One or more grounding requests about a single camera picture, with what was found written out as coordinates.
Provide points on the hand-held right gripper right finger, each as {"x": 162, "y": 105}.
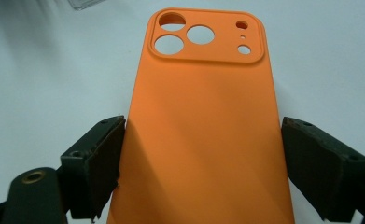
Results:
{"x": 326, "y": 168}

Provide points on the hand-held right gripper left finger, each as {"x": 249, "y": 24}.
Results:
{"x": 93, "y": 168}

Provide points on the orange phone case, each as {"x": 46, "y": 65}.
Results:
{"x": 202, "y": 124}

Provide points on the clear plastic tray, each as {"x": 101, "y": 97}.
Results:
{"x": 83, "y": 3}

